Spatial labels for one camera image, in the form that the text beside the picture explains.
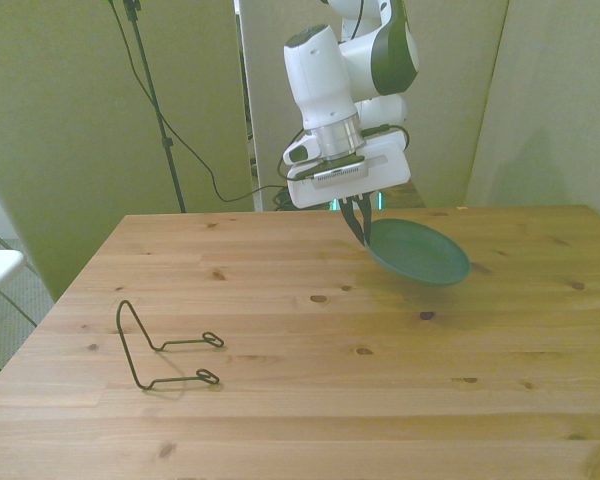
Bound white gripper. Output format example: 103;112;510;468
286;141;413;249

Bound teal round plate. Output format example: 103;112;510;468
364;218;473;288

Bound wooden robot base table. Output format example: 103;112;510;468
379;178;427;209

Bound black tripod pole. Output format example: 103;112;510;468
122;0;188;214

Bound wrist camera with black bracket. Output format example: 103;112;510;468
285;155;373;193

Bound black floor cable bundle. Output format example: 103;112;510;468
271;185;301;212

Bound black tripod camera cable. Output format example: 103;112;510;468
107;0;289;204

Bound black wire plate stand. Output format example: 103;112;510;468
115;299;226;392

